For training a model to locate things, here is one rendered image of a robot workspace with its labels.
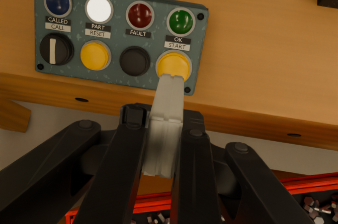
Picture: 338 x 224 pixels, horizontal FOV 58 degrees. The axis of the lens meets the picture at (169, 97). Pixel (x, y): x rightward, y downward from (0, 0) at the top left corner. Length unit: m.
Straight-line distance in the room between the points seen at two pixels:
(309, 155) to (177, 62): 1.10
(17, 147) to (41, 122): 0.13
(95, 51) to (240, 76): 0.14
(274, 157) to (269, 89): 0.97
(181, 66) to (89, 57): 0.08
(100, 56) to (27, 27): 0.10
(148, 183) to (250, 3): 0.24
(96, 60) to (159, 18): 0.06
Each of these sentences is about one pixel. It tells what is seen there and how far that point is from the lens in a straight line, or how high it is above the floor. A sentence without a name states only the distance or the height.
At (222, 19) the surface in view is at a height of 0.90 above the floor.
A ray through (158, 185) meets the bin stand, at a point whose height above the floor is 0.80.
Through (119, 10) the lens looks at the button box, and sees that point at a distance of 0.27.
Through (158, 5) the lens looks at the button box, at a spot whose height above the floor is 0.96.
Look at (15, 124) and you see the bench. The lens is 1.21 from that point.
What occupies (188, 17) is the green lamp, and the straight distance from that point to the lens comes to 0.26.
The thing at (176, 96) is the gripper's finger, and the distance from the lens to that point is 0.16.
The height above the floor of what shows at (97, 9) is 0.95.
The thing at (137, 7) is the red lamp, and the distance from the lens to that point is 0.27.
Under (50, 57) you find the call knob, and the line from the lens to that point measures 0.28.
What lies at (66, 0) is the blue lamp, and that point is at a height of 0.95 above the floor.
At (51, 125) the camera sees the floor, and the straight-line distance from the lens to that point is 1.27.
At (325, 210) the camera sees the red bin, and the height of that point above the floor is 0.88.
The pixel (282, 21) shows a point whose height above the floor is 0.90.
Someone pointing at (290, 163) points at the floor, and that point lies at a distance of 1.29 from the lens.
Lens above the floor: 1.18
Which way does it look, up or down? 76 degrees down
